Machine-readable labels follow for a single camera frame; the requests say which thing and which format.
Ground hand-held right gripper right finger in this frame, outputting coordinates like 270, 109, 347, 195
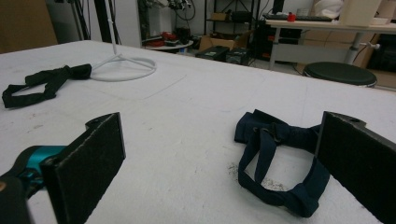
314, 110, 396, 224

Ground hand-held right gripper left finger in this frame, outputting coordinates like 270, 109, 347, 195
41, 112, 127, 224

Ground navy blue bow tie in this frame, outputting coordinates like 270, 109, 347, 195
233, 108, 332, 218

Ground black bow tie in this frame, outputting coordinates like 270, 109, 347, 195
1, 63, 93, 109

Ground white wire display stand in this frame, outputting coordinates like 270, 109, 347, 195
89, 0, 158, 83

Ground round black stool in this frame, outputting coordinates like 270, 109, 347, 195
303, 61, 378, 88

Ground round white side table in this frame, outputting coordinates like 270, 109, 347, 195
143, 40, 194, 51

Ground beige box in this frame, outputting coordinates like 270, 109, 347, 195
338, 0, 383, 26

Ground black keyboard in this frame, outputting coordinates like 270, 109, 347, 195
262, 13, 333, 23

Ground black computer tower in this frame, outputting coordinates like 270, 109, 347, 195
255, 23, 304, 62

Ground red tools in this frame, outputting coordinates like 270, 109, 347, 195
160, 31, 179, 42

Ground brown board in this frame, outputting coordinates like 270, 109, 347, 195
0, 0, 59, 55

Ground white bag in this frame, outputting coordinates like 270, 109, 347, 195
312, 0, 344, 19

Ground black equipment case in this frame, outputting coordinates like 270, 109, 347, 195
195, 46, 231, 63
225, 48, 250, 66

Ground open cardboard box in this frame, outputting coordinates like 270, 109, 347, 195
198, 31, 254, 52

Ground black metal shelf rack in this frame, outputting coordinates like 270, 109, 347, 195
204, 0, 262, 35

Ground wooden desk with white frame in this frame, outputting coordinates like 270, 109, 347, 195
264, 19, 396, 71

